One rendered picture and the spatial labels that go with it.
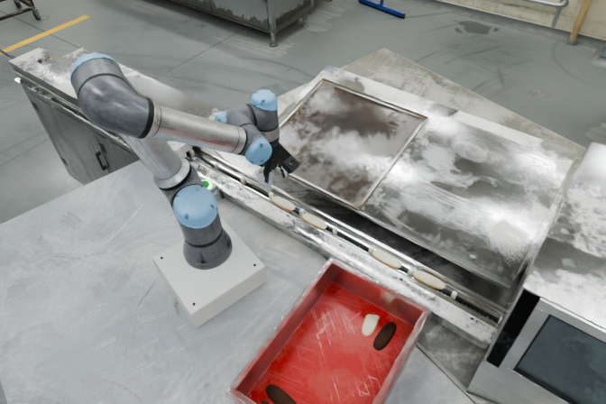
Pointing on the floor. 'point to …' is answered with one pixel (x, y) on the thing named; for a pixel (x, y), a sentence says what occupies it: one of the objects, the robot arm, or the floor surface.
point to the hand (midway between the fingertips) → (278, 183)
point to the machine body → (95, 151)
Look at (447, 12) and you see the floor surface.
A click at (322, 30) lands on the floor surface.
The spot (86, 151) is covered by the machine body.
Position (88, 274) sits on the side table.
